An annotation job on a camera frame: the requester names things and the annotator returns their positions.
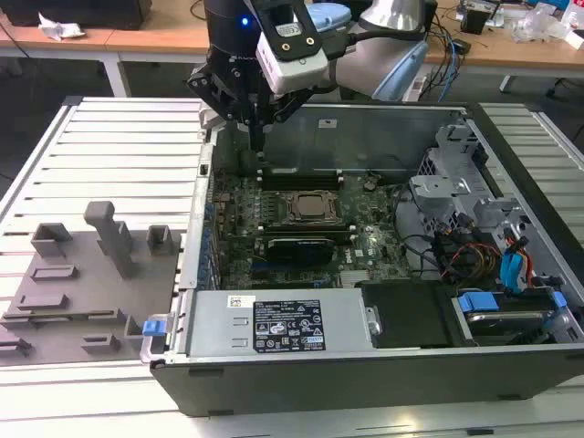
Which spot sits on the silver metal drive cage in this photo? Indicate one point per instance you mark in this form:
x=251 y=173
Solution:
x=438 y=191

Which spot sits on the white case sticker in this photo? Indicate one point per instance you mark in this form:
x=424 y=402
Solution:
x=327 y=124

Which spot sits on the clear plastic bags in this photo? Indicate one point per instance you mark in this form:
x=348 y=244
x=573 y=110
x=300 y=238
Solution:
x=538 y=23

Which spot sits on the hard disk in blue carrier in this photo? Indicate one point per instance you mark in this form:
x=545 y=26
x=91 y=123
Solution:
x=502 y=319

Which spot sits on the black RAM slot bank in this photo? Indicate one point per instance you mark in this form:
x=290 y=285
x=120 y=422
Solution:
x=305 y=229
x=301 y=182

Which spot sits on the CPU socket with metal frame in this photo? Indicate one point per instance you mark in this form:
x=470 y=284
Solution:
x=315 y=205

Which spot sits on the small black device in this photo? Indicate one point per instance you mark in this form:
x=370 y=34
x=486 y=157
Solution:
x=461 y=46

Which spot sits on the white red carton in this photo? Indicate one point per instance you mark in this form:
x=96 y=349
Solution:
x=576 y=27

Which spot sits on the small black box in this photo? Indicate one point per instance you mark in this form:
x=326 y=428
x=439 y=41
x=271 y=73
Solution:
x=474 y=20

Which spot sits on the black graphics card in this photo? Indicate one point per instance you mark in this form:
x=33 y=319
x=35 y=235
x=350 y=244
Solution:
x=299 y=251

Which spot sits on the green motherboard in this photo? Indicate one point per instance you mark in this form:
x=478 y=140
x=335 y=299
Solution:
x=365 y=219

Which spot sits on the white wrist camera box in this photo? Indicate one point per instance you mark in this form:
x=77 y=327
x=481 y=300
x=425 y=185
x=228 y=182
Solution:
x=292 y=68

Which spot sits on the black plastic shroud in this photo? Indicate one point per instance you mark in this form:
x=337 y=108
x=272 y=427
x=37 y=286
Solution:
x=401 y=315

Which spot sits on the green RAM stick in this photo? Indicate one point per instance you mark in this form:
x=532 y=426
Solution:
x=301 y=172

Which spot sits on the crumpled white paper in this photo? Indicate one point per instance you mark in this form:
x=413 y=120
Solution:
x=59 y=26

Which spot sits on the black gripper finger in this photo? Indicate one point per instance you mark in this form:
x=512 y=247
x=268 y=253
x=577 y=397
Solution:
x=292 y=106
x=205 y=86

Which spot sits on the grey power supply unit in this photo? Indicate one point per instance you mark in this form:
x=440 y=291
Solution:
x=219 y=328

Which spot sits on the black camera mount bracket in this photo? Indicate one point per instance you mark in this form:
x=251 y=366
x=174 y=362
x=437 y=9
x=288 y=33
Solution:
x=296 y=43

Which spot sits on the tall black box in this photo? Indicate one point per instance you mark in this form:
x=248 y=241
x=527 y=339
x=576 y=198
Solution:
x=432 y=16

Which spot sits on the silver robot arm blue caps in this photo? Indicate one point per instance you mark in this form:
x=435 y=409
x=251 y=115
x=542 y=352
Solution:
x=360 y=68

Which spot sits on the black open PC case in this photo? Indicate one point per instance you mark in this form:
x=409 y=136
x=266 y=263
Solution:
x=365 y=388

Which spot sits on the wooden desk white legs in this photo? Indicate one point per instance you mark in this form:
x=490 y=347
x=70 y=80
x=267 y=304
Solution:
x=159 y=38

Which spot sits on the wide black box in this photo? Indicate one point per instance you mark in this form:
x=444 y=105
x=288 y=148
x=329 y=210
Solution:
x=77 y=11

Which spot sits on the grey case corner latch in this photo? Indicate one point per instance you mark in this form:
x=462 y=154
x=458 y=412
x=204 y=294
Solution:
x=207 y=119

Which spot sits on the blue expansion slot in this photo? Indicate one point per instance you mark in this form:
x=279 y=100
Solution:
x=261 y=269

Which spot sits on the grey parts rack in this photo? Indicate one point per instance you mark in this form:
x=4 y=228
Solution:
x=91 y=283

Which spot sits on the blue release latch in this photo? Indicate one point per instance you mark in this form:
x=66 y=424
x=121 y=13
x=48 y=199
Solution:
x=153 y=328

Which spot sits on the silver chipset heatsink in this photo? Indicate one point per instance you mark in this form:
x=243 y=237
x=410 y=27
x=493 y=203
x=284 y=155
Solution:
x=355 y=279

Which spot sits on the round coin cell battery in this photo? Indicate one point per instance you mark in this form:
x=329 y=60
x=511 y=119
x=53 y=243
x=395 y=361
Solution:
x=370 y=185

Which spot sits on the white power strip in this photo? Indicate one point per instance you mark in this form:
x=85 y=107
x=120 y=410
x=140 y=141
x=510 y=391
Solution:
x=414 y=86

